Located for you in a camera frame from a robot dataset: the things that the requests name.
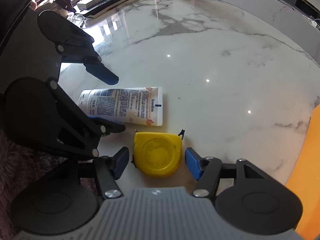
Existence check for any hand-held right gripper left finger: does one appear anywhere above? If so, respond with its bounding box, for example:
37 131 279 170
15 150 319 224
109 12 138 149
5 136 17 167
72 146 130 198

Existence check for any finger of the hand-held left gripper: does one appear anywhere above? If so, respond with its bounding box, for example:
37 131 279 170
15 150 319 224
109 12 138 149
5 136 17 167
47 79 126 160
56 22 119 85

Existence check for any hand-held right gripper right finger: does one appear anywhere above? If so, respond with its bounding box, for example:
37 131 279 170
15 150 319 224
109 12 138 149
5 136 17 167
184 147 273 197

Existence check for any white lotion tube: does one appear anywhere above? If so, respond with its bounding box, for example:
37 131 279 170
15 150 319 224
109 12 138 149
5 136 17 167
78 87 163 126

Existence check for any yellow tape measure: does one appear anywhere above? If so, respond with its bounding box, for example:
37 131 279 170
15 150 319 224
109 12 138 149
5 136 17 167
130 129 185 178

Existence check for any orange cardboard box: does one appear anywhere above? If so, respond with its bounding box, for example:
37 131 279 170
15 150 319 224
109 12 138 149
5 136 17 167
285 102 320 240

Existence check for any clear drinking glass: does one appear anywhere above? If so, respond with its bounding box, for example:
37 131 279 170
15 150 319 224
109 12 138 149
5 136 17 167
67 14 87 29

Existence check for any pink fuzzy blanket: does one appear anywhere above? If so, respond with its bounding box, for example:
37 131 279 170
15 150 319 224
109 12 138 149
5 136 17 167
0 127 100 240

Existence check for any black keyboard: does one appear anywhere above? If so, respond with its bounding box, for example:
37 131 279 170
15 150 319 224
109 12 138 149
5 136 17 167
86 0 140 18

